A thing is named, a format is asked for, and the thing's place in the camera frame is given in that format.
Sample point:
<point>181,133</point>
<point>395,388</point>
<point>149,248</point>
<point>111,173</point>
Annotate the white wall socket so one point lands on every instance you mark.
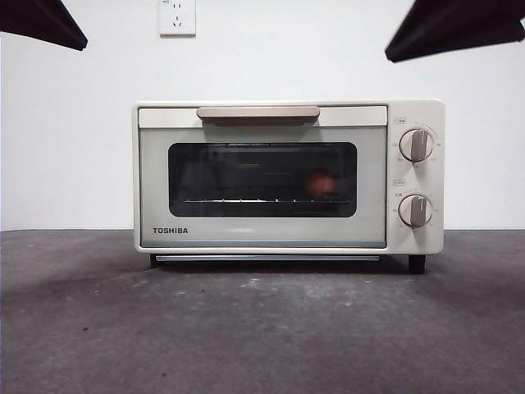
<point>177,20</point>

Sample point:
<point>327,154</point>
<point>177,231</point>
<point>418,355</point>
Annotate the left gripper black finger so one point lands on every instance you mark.
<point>37,20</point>

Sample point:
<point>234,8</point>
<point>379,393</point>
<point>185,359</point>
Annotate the brown egg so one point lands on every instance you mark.
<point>320,184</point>

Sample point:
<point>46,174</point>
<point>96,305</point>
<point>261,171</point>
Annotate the black oven foot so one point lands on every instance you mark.
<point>416,263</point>

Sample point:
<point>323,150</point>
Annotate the cream Toshiba toaster oven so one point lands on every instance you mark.
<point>414,113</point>

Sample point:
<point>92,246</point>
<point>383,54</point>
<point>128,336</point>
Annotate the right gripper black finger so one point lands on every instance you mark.
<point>459,24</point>

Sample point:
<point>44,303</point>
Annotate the metal crumb tray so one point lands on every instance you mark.
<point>229,258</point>

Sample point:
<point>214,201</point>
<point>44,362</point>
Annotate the temperature knob with beige grip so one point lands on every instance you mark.
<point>417,145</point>

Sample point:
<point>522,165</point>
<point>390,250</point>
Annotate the timer knob with beige grip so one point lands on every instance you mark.
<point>416,211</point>

